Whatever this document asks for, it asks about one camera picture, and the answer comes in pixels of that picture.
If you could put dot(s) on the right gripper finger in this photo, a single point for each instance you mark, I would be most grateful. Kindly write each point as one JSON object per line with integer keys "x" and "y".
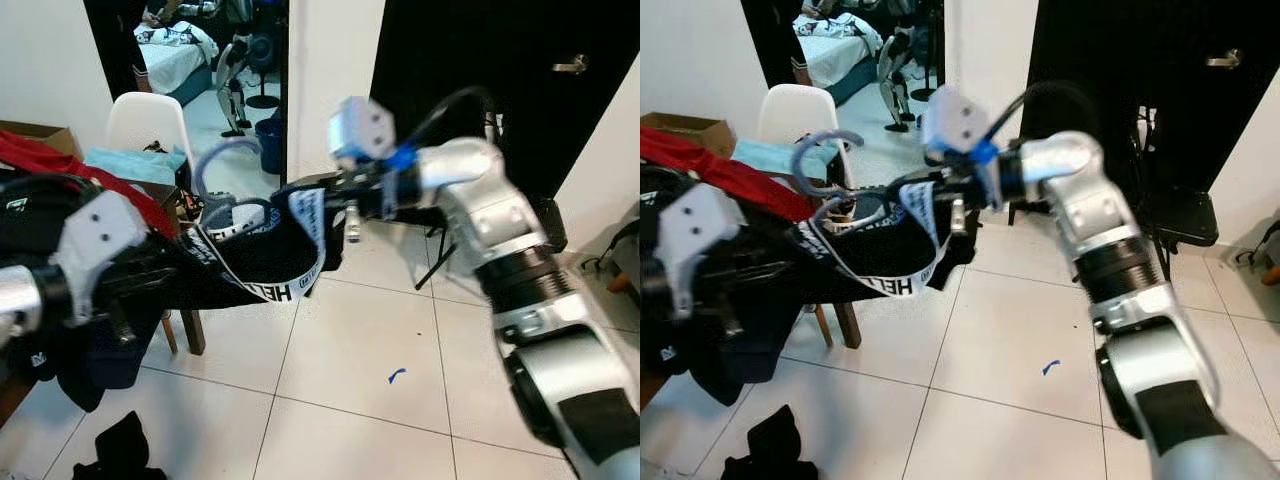
{"x": 318, "y": 200}
{"x": 915, "y": 179}
{"x": 312, "y": 185}
{"x": 920, "y": 193}

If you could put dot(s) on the red garment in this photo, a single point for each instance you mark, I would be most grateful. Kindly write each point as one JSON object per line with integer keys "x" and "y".
{"x": 60, "y": 165}
{"x": 720, "y": 170}

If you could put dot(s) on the blue bucket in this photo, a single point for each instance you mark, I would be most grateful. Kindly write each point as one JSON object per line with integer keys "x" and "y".
{"x": 270, "y": 145}

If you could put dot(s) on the black door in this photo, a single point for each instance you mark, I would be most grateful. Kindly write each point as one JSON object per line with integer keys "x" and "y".
{"x": 1120, "y": 50}
{"x": 450, "y": 50}

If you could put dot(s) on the silver humanoid robot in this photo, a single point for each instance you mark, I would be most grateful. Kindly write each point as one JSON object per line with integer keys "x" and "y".
{"x": 895, "y": 75}
{"x": 232, "y": 85}

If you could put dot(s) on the crumpled black garment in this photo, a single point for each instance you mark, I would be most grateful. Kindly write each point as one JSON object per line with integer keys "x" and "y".
{"x": 775, "y": 450}
{"x": 120, "y": 450}

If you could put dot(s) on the thick grey hanger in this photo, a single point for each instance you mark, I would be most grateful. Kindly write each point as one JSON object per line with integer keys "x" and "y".
{"x": 200, "y": 165}
{"x": 798, "y": 160}

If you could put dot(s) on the white chair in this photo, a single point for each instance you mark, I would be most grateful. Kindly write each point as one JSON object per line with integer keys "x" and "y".
{"x": 145, "y": 120}
{"x": 795, "y": 110}

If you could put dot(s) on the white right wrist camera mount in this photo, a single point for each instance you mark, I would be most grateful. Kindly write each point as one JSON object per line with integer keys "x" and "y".
{"x": 362, "y": 128}
{"x": 955, "y": 120}

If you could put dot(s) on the teal cloth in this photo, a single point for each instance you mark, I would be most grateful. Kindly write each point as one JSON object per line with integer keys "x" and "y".
{"x": 775, "y": 155}
{"x": 130, "y": 162}

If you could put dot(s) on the black folding chair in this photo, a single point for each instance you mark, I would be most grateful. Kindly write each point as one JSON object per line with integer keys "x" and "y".
{"x": 548, "y": 215}
{"x": 1185, "y": 210}

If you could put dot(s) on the open cardboard box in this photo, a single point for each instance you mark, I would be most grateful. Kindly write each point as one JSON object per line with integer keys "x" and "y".
{"x": 690, "y": 130}
{"x": 35, "y": 135}

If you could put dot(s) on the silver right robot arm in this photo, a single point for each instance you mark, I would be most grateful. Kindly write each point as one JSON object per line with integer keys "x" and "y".
{"x": 1140, "y": 260}
{"x": 520, "y": 260}

